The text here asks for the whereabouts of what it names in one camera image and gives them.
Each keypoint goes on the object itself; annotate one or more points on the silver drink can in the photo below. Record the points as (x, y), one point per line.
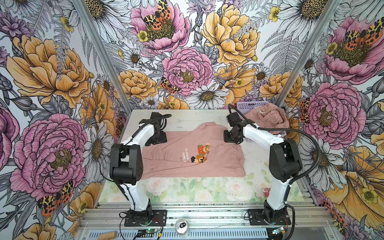
(182, 227)

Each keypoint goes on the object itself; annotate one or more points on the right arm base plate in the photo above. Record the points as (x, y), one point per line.
(258, 216)

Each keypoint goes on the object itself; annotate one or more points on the white perforated cable duct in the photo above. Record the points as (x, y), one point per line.
(199, 234)

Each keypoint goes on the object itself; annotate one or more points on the aluminium frame rail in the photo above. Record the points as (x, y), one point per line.
(223, 215)

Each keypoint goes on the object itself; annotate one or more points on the wooden block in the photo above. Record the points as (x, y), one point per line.
(108, 236)

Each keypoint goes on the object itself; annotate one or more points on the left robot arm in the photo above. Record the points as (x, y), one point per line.
(127, 165)

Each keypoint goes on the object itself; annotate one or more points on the pink garment in basket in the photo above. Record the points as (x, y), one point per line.
(268, 116)

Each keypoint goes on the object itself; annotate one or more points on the small pink red toy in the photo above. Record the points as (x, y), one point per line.
(266, 192)

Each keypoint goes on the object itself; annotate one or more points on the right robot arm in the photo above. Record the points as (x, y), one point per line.
(284, 162)

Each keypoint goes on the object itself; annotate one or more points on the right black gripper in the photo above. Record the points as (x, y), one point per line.
(227, 138)

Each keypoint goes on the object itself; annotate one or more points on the pink printed t-shirt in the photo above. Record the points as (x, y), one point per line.
(199, 153)

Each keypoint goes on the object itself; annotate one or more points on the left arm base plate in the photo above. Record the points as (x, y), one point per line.
(155, 218)

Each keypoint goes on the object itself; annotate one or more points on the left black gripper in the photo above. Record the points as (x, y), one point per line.
(162, 139)

